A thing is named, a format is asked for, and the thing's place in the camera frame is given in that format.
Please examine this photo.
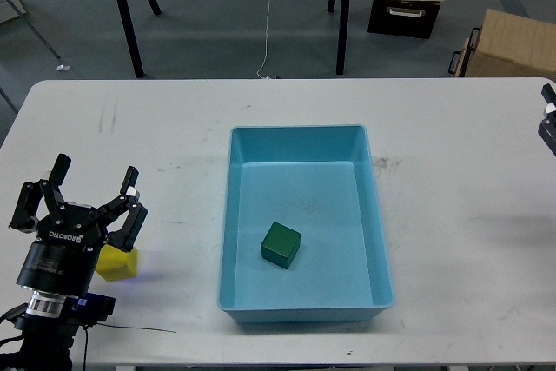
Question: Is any yellow cube block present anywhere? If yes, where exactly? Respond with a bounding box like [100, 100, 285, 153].
[95, 245, 138, 282]

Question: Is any black storage box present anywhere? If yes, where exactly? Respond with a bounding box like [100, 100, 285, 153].
[367, 0, 440, 39]

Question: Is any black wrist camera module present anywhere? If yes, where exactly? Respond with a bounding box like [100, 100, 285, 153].
[69, 293, 116, 326]

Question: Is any chair at left edge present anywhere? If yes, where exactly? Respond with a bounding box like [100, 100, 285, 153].
[0, 0, 62, 112]

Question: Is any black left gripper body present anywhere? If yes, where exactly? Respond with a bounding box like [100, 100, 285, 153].
[17, 203, 107, 297]

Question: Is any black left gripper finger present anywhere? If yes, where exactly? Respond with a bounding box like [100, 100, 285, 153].
[9, 154, 71, 232]
[86, 166, 148, 252]

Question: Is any white cable on floor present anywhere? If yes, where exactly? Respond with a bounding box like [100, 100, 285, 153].
[255, 0, 279, 81]

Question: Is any thin black zip tie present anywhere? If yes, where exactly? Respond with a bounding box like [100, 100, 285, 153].
[98, 323, 177, 334]

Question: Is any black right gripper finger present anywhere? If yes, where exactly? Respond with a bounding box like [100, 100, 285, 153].
[538, 83, 556, 145]

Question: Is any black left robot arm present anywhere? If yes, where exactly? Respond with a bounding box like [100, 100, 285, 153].
[1, 154, 148, 370]

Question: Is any light blue plastic bin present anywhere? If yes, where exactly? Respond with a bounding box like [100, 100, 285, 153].
[217, 125, 394, 322]

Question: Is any green cube block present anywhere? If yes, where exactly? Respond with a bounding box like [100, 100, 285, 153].
[261, 222, 301, 269]

